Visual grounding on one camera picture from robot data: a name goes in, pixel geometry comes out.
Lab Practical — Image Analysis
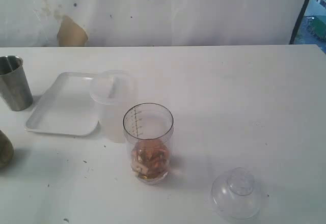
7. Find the clear plastic shaker body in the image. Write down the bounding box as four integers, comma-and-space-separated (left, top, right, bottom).
122, 102, 174, 185

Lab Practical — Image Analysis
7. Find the clear dome lid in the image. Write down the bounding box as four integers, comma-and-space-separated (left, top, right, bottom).
210, 167, 262, 220

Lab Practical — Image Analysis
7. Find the stainless steel cup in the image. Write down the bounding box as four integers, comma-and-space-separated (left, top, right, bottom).
1, 55, 33, 111

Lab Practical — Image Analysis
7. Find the brown wooden bowl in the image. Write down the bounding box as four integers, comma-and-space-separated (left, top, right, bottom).
0, 131, 14, 168

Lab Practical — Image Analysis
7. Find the translucent plastic cup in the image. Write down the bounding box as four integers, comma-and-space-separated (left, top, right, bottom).
90, 70, 138, 143

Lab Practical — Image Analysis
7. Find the white rectangular tray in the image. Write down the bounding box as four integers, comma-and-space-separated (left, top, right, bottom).
24, 72, 98, 136

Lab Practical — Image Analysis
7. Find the green container outside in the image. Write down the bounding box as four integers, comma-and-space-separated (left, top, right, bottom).
308, 15, 325, 41

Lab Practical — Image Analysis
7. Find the black metal frame post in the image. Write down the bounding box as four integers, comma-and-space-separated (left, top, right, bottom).
289, 0, 309, 45

